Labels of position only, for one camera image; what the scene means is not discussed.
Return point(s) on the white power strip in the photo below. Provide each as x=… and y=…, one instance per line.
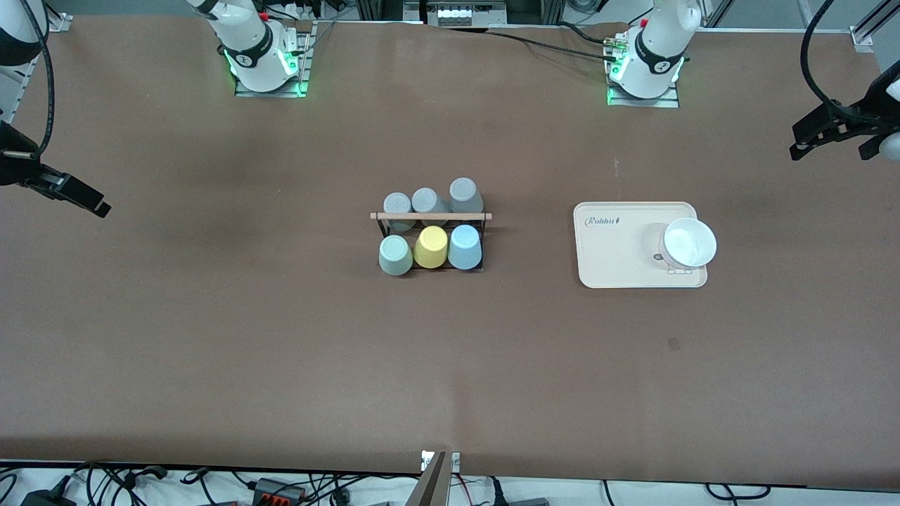
x=457, y=14

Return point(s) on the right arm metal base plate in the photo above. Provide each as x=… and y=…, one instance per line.
x=304, y=70

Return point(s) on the aluminium corner bracket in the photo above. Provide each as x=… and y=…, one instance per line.
x=862, y=39
x=60, y=22

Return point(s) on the grey camera stand pole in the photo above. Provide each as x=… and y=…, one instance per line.
x=432, y=486

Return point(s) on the black orange power strip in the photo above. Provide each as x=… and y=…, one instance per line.
x=271, y=487

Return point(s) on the pale green cup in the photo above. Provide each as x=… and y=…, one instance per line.
x=395, y=256

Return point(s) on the light blue cup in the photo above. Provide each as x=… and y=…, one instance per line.
x=464, y=247

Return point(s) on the grey cup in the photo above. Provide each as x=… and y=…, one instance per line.
x=465, y=193
x=427, y=200
x=397, y=205

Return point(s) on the black power adapter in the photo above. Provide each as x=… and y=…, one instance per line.
x=46, y=500

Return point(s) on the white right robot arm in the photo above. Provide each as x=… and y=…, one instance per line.
x=249, y=42

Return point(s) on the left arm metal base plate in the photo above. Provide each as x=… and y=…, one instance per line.
x=619, y=98

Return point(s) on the beige rabbit print tray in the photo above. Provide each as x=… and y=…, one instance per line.
x=612, y=260

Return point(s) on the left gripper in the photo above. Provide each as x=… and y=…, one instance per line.
x=863, y=114

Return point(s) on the white bowl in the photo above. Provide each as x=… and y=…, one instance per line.
x=689, y=242

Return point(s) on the yellow cup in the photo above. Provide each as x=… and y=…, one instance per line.
x=431, y=247

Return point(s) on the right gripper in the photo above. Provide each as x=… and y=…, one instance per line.
x=15, y=169

